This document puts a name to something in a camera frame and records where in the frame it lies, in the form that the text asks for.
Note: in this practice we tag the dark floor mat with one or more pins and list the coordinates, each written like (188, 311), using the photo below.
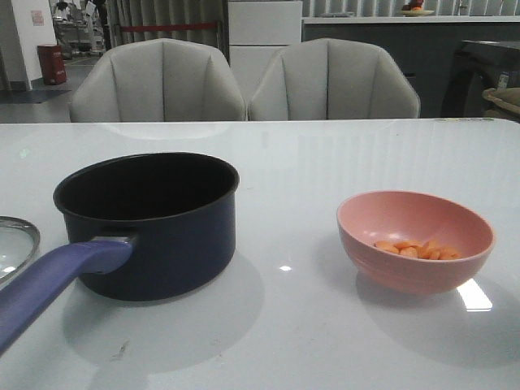
(29, 97)

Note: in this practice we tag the orange ham slices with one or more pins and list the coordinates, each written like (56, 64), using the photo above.
(427, 250)

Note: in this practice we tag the dark kitchen counter cabinet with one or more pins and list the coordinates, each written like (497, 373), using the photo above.
(449, 60)

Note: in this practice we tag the grey curtain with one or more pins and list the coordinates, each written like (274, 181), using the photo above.
(135, 13)

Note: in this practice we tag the red trash bin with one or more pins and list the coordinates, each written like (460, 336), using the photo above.
(52, 65)

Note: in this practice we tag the dark blue saucepan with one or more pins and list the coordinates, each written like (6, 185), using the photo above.
(142, 227)

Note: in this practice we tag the pink bowl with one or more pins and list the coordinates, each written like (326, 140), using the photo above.
(401, 215)

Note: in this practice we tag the left beige upholstered chair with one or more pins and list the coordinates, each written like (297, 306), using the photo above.
(160, 80)

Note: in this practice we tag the red barrier belt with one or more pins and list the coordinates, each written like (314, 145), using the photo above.
(169, 28)

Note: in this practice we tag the beige upholstered chair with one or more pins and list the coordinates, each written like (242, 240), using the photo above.
(160, 80)
(333, 79)

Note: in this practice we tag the right beige upholstered chair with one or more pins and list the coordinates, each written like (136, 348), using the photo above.
(333, 79)

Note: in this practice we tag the pink wall notice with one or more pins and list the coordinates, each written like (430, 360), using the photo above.
(37, 18)

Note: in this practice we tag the fruit bowl on counter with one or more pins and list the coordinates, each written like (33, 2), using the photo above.
(415, 8)

